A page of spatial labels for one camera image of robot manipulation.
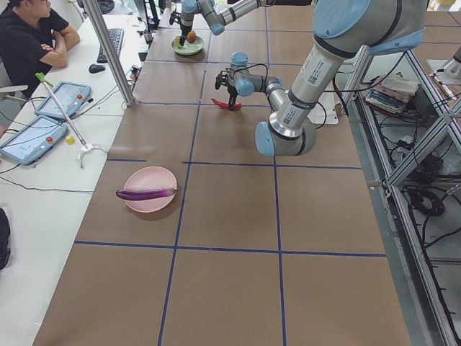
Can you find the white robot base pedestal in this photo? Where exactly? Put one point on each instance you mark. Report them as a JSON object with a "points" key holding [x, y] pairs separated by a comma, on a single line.
{"points": [[324, 113]]}

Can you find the small yellow toy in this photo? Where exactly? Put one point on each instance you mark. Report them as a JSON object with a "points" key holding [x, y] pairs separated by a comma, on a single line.
{"points": [[70, 140]]}

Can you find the white desk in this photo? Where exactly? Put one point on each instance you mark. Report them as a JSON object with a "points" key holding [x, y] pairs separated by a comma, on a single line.
{"points": [[46, 201]]}

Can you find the stack of books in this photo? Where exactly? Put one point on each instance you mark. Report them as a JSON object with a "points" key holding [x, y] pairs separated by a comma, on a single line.
{"points": [[392, 93]]}

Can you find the light pink plate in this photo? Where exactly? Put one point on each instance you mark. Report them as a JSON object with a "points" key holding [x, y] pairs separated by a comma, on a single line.
{"points": [[149, 178]]}

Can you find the purple eggplant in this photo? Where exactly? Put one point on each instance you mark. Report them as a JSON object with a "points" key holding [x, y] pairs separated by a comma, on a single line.
{"points": [[138, 195]]}

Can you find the light green plate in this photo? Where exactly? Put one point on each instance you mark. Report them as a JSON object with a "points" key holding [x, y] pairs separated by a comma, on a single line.
{"points": [[189, 49]]}

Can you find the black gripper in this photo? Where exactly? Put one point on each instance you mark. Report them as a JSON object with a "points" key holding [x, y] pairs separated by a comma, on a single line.
{"points": [[186, 28], [232, 91]]}

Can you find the blue teach pendant near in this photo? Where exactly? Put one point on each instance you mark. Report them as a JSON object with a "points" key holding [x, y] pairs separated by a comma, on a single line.
{"points": [[34, 140]]}

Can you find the pink peach fruit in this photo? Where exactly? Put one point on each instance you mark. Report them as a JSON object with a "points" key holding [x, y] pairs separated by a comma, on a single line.
{"points": [[177, 42]]}

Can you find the aluminium frame post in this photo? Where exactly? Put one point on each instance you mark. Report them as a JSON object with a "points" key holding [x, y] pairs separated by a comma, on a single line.
{"points": [[101, 30]]}

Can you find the aluminium frame rack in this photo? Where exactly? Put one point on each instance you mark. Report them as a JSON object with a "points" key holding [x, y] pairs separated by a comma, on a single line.
{"points": [[415, 160]]}

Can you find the seated person in black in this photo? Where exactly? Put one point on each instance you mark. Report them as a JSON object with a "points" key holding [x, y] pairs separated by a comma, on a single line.
{"points": [[34, 39]]}

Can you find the blue teach pendant far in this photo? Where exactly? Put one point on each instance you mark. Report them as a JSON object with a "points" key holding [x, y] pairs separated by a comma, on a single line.
{"points": [[71, 97]]}

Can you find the blue teach pendant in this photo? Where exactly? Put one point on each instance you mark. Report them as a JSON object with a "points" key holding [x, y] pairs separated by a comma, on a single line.
{"points": [[71, 97], [34, 140]]}

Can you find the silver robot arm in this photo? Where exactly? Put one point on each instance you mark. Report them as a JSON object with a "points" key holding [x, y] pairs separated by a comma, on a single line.
{"points": [[216, 21], [340, 28]]}

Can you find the black computer mouse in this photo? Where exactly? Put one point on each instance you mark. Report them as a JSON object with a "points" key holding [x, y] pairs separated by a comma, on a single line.
{"points": [[96, 68]]}

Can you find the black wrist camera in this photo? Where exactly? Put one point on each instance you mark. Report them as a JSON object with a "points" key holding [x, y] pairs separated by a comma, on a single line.
{"points": [[221, 80], [175, 18]]}

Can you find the red chili pepper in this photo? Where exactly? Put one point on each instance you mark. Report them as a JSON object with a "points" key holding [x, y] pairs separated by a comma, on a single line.
{"points": [[224, 105]]}

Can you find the grabber stick green handle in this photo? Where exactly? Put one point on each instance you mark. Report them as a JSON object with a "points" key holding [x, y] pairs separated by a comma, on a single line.
{"points": [[86, 147]]}

